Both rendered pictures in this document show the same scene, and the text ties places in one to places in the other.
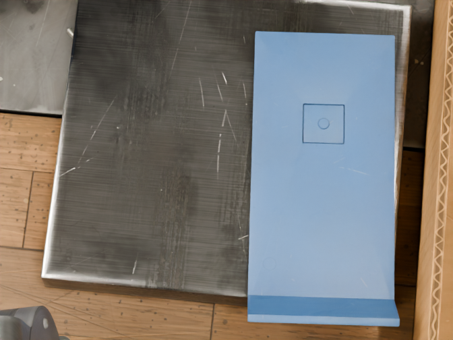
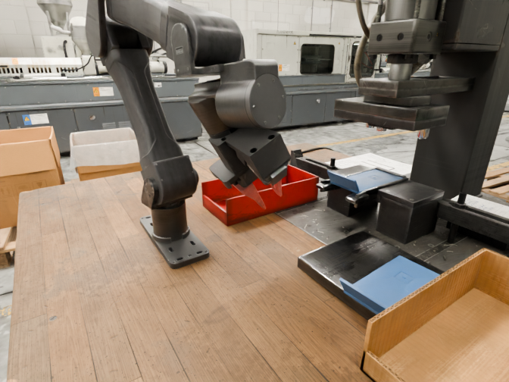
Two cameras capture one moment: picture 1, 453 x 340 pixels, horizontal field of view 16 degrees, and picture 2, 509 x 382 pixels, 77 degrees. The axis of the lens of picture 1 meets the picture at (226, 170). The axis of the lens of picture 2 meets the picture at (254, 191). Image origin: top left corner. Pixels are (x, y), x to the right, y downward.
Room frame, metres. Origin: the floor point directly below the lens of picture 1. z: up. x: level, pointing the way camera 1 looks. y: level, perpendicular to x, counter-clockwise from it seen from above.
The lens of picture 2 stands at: (-0.15, -0.21, 1.21)
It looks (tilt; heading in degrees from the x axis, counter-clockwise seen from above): 22 degrees down; 51
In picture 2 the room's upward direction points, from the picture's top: straight up
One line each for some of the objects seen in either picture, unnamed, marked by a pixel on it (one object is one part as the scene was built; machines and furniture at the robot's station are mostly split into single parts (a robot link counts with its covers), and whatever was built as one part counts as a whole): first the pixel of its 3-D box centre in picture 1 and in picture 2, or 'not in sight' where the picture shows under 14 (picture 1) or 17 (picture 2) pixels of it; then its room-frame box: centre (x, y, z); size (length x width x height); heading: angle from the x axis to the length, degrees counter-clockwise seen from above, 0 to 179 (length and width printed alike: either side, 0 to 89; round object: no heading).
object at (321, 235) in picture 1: (323, 173); (394, 278); (0.23, -0.05, 0.93); 0.15 x 0.07 x 0.03; 178
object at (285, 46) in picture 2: not in sight; (310, 59); (4.93, 4.36, 1.24); 2.95 x 0.98 x 0.90; 171
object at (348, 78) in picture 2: not in sight; (364, 60); (5.78, 3.72, 1.21); 0.86 x 0.10 x 0.79; 171
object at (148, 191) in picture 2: not in sight; (170, 187); (0.06, 0.30, 1.00); 0.09 x 0.06 x 0.06; 5
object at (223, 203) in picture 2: not in sight; (261, 191); (0.30, 0.32, 0.93); 0.25 x 0.12 x 0.06; 174
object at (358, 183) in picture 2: not in sight; (366, 175); (0.41, 0.12, 1.00); 0.15 x 0.07 x 0.03; 174
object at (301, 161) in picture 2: not in sight; (320, 173); (0.46, 0.29, 0.95); 0.15 x 0.03 x 0.10; 84
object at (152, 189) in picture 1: (231, 144); (372, 271); (0.25, 0.00, 0.91); 0.17 x 0.16 x 0.02; 84
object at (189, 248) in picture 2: not in sight; (170, 219); (0.06, 0.31, 0.94); 0.20 x 0.07 x 0.08; 84
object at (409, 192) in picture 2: not in sight; (382, 183); (0.44, 0.11, 0.98); 0.20 x 0.10 x 0.01; 84
